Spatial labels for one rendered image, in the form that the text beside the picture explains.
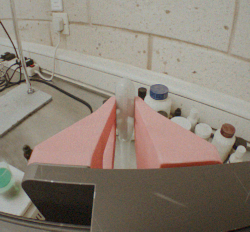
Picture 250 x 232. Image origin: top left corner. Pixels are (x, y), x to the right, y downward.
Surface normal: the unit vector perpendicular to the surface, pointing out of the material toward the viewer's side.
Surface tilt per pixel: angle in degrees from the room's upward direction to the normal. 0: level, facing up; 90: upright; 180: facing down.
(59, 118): 0
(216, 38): 90
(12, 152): 0
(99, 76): 90
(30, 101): 0
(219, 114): 90
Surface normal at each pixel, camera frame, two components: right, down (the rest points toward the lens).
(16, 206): 0.00, -0.80
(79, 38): -0.52, 0.51
